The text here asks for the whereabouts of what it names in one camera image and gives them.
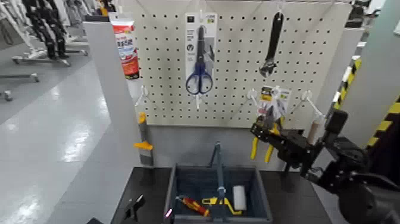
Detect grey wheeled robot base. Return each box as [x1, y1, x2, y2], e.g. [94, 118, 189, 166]
[11, 46, 89, 68]

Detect white humanoid robot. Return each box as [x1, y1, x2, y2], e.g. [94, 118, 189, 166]
[0, 0, 40, 60]

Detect grey panel with hazard edge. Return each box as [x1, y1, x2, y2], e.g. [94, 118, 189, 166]
[333, 0, 400, 149]

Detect grey back panel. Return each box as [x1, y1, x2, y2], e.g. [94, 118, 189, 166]
[146, 124, 298, 172]

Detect grey side partition panel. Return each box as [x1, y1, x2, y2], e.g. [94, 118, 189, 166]
[46, 21, 151, 224]

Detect beige perforated pegboard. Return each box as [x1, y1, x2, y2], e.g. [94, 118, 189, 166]
[121, 0, 352, 129]

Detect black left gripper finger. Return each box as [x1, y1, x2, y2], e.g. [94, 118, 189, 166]
[124, 194, 146, 224]

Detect blue scissors in package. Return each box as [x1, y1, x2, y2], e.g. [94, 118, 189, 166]
[184, 12, 218, 96]

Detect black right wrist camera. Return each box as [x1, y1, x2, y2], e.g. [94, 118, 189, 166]
[324, 109, 349, 136]

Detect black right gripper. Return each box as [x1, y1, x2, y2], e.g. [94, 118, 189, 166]
[250, 122, 323, 170]

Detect grey scraper with yellow handle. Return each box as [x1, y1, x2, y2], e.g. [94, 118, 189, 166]
[133, 111, 155, 167]

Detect grey wheeled base leg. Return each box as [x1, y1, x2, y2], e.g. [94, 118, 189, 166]
[0, 73, 40, 84]

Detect red white sealant tube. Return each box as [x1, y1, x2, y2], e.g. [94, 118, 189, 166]
[109, 12, 141, 98]

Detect white rectangular block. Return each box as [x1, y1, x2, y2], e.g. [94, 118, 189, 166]
[232, 185, 248, 211]

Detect black humanoid robot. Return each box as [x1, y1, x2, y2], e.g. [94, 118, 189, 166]
[21, 0, 69, 61]

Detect yellow utility knife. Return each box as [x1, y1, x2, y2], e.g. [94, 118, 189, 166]
[201, 196, 243, 216]

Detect yellow pliers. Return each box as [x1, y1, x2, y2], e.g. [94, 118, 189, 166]
[249, 85, 293, 164]

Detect wooden handled hand trowel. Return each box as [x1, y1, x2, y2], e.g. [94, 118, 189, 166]
[307, 119, 323, 147]

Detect yellow black hazard tape strip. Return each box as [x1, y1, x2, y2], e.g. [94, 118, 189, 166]
[331, 57, 363, 112]
[365, 96, 400, 149]

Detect red yellow screwdriver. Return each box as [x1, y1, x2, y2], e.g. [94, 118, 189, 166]
[174, 195, 210, 217]

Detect grey blue plastic crate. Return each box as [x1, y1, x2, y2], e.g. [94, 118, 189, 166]
[163, 141, 273, 224]

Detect black adjustable wrench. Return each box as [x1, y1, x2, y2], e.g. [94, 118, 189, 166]
[258, 11, 285, 79]

